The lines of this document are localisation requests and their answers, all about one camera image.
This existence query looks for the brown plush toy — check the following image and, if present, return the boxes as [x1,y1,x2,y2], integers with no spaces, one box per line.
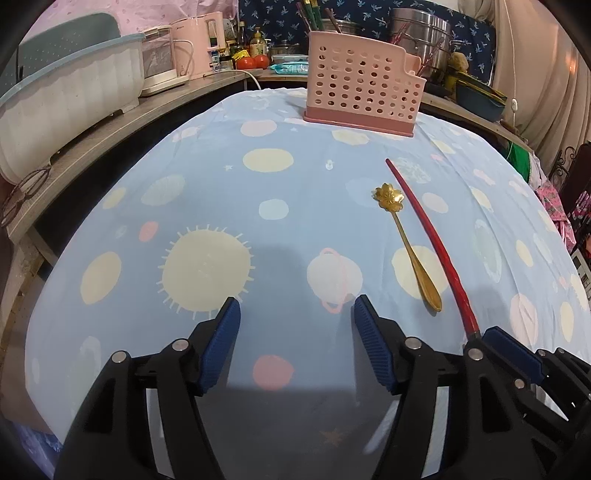
[448,51,470,73]

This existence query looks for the white dish drainer teal lid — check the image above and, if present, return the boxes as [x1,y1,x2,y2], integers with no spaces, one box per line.
[1,12,144,184]

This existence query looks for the beige hanging curtain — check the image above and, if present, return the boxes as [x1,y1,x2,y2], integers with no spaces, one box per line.
[459,0,590,172]

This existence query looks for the dark red chopstick pair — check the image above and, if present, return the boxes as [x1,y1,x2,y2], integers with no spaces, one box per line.
[417,44,439,77]

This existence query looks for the blue yellow stacked bowls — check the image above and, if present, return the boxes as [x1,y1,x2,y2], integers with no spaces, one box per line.
[455,72,507,122]

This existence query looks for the glass food container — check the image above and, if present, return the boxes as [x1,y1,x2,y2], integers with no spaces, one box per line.
[271,54,308,64]

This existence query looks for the navy bird-pattern cloth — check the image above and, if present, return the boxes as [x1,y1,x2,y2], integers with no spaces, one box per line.
[238,0,496,83]

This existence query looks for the red tomato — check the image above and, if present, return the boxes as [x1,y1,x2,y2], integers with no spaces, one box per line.
[253,54,270,69]
[235,56,257,70]

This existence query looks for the dark purple-red chopstick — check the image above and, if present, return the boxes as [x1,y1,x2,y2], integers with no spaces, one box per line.
[392,22,410,45]

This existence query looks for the stainless steel rice cooker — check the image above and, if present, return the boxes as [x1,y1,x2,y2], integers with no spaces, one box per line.
[322,18,362,35]

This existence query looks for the green cloth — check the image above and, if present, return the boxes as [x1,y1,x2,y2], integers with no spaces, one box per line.
[506,143,531,183]

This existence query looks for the red tomato right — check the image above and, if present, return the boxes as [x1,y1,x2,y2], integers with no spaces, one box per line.
[253,54,270,69]

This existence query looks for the large stainless steamer pot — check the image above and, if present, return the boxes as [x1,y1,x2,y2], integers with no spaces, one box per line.
[390,8,464,84]

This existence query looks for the pink floral sheet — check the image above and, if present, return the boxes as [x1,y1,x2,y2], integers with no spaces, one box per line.
[26,0,238,37]

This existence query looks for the pink perforated utensil basket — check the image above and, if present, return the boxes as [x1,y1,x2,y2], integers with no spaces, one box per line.
[304,31,426,137]

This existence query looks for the pink floral garment pile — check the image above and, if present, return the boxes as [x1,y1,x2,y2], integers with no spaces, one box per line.
[535,180,590,253]

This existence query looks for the gold flower-shaped spoon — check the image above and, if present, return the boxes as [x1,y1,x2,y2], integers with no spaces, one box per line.
[372,182,444,313]

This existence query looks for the white food steamer appliance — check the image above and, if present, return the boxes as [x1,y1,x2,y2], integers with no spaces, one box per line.
[140,25,188,98]

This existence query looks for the pink electric kettle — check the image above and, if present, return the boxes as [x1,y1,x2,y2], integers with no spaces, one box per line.
[171,12,225,80]

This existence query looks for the blue planet-pattern tablecloth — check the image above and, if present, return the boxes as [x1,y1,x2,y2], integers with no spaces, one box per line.
[26,89,590,453]

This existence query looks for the bright red chopstick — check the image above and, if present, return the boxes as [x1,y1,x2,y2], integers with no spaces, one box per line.
[386,159,481,340]

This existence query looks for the dark red chopstick gold band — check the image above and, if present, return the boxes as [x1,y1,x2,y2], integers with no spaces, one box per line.
[295,1,311,33]

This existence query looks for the condiment bottles group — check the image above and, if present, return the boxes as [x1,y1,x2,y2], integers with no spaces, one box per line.
[209,19,270,71]

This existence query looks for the eyeglasses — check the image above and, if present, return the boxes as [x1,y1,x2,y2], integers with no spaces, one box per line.
[1,165,51,228]

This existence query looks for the red tomato left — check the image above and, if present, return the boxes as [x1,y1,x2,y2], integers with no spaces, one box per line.
[235,56,257,70]

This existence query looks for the green chopstick gold band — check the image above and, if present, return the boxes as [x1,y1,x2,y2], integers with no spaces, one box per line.
[308,0,325,31]

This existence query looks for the teal wet wipes pack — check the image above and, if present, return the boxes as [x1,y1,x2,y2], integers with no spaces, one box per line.
[270,61,308,76]

